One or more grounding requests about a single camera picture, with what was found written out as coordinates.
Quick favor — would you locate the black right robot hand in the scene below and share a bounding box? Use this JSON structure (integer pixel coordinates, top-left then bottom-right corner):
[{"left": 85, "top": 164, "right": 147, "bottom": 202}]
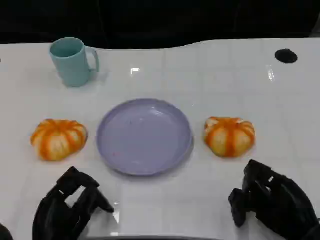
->
[{"left": 227, "top": 159, "right": 320, "bottom": 240}]

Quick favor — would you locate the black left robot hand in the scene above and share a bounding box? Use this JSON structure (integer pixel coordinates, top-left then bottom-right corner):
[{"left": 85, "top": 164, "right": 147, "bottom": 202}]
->
[{"left": 31, "top": 166, "right": 115, "bottom": 240}]

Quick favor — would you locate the orange and white bread roll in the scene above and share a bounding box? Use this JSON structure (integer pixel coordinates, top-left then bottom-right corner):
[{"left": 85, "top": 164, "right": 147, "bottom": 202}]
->
[
  {"left": 204, "top": 116, "right": 256, "bottom": 158},
  {"left": 30, "top": 118, "right": 88, "bottom": 162}
]

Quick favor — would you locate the lilac plate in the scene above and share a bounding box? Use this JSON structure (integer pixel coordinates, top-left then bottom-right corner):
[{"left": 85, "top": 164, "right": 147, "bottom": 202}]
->
[{"left": 96, "top": 98, "right": 194, "bottom": 177}]

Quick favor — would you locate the pale green mug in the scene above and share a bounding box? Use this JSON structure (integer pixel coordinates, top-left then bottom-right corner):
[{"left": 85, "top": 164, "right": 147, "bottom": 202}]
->
[{"left": 49, "top": 37, "right": 100, "bottom": 88}]

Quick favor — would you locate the black round table grommet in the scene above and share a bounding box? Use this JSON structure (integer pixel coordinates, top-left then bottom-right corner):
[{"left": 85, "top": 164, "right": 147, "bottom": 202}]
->
[{"left": 274, "top": 48, "right": 299, "bottom": 64}]

